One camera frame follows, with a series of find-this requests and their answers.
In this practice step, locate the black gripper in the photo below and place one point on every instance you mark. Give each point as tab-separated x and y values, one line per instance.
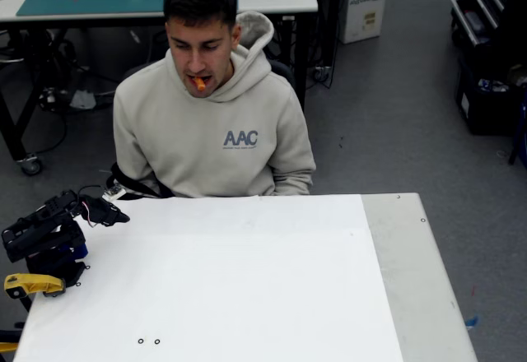
108	215

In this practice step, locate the grey caster wheel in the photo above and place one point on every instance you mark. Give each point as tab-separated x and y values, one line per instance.
31	165
321	74

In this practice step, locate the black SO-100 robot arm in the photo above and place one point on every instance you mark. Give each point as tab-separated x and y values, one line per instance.
37	234

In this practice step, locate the small white camera board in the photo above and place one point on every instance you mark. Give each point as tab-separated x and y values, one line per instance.
114	192

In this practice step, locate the white cardboard box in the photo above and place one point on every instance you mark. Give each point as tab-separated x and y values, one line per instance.
366	12

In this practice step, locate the white workbench with black legs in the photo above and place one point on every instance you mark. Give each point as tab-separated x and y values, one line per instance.
284	0

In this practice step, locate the black drawer cabinet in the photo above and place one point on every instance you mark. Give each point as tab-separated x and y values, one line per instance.
490	4

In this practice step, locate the small orange snack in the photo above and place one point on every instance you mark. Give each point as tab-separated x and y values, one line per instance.
200	84

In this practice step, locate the white plastic bag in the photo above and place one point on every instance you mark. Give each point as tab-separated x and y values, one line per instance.
83	99

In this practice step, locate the yellow black table clamp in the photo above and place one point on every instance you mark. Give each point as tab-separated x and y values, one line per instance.
8	343
33	284

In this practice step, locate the blue tape scrap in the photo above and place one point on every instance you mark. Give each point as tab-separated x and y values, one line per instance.
472	321

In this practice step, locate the white paper sheet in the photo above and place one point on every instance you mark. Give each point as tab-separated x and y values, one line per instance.
247	279

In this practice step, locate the man in beige hoodie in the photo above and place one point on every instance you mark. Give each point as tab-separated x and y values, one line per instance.
214	144

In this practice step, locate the black storage bin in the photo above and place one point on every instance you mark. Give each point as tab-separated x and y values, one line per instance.
486	111

